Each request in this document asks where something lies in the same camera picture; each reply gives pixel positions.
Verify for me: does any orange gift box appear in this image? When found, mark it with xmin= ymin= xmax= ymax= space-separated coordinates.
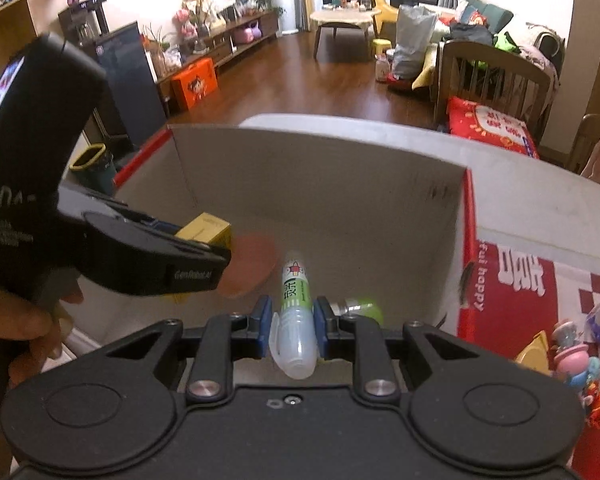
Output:
xmin=171 ymin=58 xmax=219 ymax=110

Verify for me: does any wooden crib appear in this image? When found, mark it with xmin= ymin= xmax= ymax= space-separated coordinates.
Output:
xmin=434 ymin=40 xmax=556 ymax=142

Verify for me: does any white green tube bottle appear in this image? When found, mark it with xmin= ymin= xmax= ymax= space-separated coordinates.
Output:
xmin=268 ymin=252 xmax=318 ymax=380

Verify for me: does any wooden tv cabinet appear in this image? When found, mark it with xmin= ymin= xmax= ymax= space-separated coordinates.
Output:
xmin=156 ymin=10 xmax=278 ymax=115

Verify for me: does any pink toy figure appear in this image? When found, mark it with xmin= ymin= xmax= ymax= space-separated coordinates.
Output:
xmin=552 ymin=320 xmax=600 ymax=392

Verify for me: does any person's left hand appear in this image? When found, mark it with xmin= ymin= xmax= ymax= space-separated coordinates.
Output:
xmin=0 ymin=269 xmax=84 ymax=387

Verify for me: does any green trash bin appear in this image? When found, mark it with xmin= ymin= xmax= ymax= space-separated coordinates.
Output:
xmin=69 ymin=143 xmax=117 ymax=196

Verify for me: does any wooden chair with towel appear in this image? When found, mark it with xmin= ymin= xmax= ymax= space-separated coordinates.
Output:
xmin=565 ymin=114 xmax=600 ymax=174

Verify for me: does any green lid jar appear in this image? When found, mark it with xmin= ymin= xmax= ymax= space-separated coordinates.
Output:
xmin=330 ymin=298 xmax=384 ymax=325

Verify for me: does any round coffee table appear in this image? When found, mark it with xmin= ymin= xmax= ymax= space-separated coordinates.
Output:
xmin=310 ymin=8 xmax=380 ymax=60

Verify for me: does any white plastic bag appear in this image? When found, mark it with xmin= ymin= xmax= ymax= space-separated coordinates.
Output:
xmin=391 ymin=4 xmax=438 ymax=79

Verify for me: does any red toy figure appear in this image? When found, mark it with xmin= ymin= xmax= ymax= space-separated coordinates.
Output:
xmin=583 ymin=382 xmax=600 ymax=428

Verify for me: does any red patterned table mat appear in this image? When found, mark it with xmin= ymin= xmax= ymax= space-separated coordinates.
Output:
xmin=458 ymin=242 xmax=600 ymax=479

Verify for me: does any yellow small box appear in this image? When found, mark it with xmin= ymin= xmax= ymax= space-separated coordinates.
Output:
xmin=175 ymin=212 xmax=233 ymax=249

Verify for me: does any red printed bag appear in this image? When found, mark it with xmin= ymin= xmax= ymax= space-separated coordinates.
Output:
xmin=446 ymin=96 xmax=539 ymax=159

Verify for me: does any pink bowl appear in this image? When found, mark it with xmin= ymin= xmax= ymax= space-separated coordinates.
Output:
xmin=216 ymin=233 xmax=278 ymax=299

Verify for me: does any red cardboard box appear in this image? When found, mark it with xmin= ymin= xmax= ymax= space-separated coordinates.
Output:
xmin=61 ymin=122 xmax=481 ymax=361

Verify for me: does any yellow giraffe toy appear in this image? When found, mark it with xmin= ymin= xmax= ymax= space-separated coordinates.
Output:
xmin=373 ymin=0 xmax=399 ymax=36

